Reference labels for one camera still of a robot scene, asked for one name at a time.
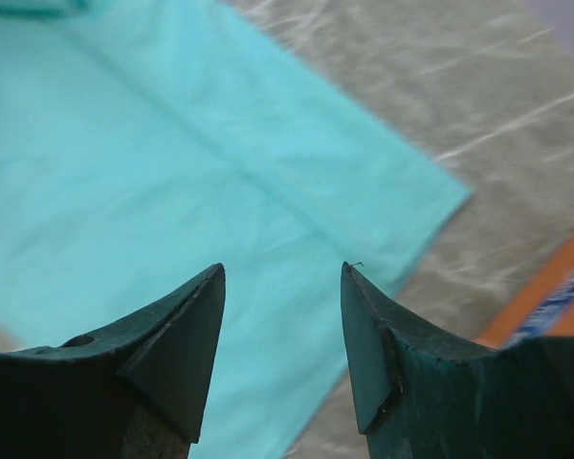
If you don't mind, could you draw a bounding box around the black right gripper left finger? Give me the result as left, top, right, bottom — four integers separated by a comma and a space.
0, 264, 226, 458

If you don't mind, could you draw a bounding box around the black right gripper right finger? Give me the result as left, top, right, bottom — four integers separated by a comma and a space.
341, 264, 574, 458

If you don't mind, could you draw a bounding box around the orange plastic basket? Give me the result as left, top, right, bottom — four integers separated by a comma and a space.
475, 234, 574, 349

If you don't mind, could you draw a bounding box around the teal t shirt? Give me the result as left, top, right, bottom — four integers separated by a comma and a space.
0, 1, 469, 458

